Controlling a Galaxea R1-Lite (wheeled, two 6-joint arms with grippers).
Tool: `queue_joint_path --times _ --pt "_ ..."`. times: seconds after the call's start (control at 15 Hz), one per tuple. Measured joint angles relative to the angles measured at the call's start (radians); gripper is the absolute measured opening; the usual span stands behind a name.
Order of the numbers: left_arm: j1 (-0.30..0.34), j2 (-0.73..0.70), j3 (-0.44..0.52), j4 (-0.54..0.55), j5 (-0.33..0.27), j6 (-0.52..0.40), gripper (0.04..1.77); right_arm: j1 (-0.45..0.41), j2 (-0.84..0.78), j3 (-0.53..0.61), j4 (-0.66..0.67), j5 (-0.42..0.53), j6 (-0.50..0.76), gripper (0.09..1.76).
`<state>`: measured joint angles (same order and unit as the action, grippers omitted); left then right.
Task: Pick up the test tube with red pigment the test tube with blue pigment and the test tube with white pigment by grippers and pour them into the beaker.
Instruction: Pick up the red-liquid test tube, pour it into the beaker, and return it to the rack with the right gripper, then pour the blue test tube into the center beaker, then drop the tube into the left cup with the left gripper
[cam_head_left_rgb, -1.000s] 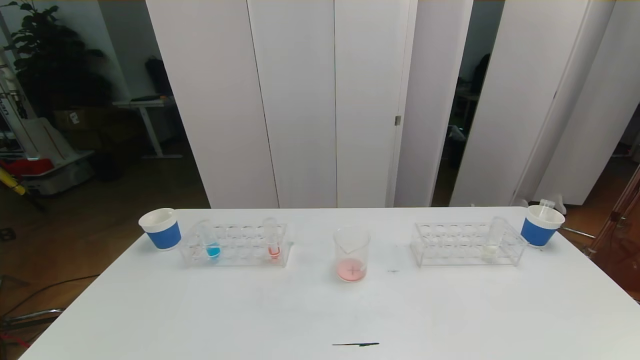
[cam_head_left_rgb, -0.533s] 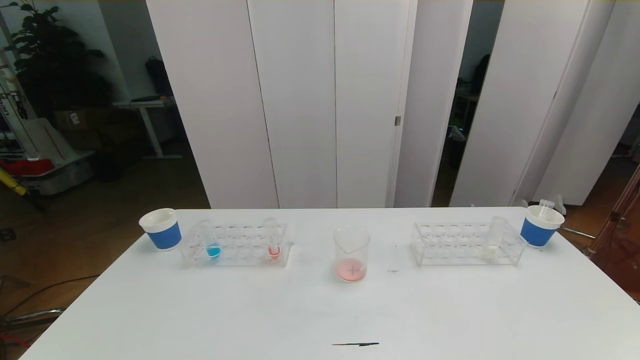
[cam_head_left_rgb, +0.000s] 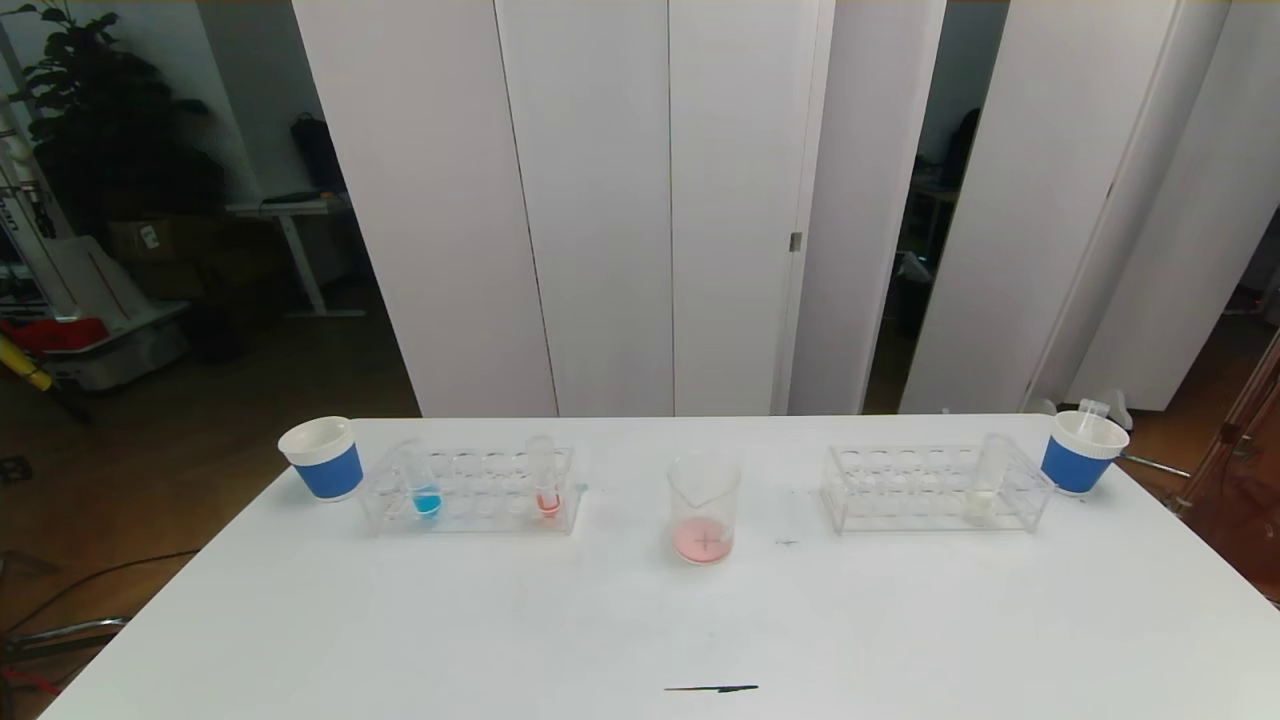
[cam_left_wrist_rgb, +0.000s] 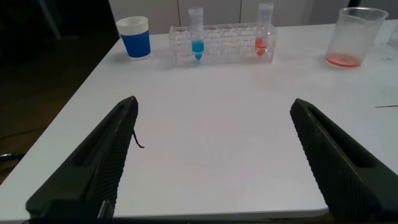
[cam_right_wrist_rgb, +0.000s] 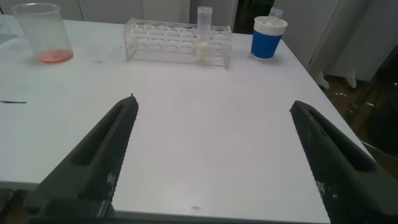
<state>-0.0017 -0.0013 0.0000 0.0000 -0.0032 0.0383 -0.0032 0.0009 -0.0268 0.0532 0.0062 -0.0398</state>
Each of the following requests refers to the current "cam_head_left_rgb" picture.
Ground brown cardboard box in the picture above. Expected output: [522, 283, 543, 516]
[108, 215, 206, 269]

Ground grey crate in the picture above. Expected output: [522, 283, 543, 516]
[45, 300, 191, 391]

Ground white folding partition screen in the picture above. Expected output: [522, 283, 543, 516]
[292, 0, 947, 418]
[898, 0, 1280, 415]

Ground metal floor leg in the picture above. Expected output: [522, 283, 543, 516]
[0, 617, 129, 663]

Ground blue pigment test tube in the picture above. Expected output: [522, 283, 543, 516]
[400, 440, 443, 519]

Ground dark green potted plant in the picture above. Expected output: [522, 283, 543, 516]
[0, 3, 229, 246]

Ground yellow tool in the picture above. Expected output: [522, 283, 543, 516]
[0, 333, 56, 393]

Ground black floor cable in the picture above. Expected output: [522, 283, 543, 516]
[0, 547, 201, 636]

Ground yellow pigment test tube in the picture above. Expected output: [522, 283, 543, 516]
[966, 432, 1017, 523]

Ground clear acrylic tube rack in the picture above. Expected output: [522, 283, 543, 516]
[360, 445, 581, 536]
[820, 443, 1058, 534]

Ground white floor object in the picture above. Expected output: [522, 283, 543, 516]
[1040, 390, 1136, 431]

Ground black bag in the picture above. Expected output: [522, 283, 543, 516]
[290, 112, 348, 197]

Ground blue white paper cup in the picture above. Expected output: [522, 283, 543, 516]
[1040, 410, 1130, 496]
[278, 416, 365, 501]

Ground red box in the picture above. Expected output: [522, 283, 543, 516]
[0, 318, 107, 354]

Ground white board with red line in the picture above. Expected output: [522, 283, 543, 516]
[38, 235, 151, 336]

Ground clear glass beaker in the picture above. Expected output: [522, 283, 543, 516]
[667, 452, 743, 565]

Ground white standing desk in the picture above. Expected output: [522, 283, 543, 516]
[226, 193, 367, 319]

